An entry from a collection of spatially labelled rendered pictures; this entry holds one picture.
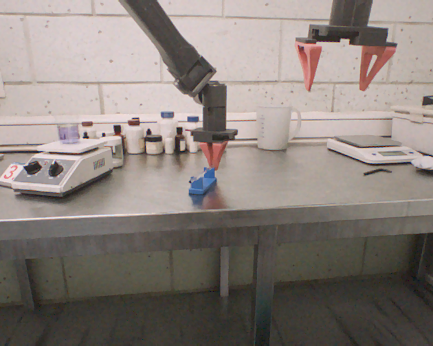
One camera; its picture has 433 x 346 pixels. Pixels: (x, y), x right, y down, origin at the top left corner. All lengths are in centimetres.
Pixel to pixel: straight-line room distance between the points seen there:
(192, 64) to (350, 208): 43
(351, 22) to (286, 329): 110
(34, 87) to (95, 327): 91
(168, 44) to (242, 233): 40
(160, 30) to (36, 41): 75
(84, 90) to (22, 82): 21
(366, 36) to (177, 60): 34
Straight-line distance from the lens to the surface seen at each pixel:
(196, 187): 68
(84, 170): 77
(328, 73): 137
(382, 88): 149
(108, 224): 62
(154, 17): 63
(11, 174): 90
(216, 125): 74
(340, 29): 53
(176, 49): 67
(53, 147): 82
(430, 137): 123
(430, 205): 80
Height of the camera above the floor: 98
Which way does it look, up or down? 16 degrees down
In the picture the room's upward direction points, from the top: straight up
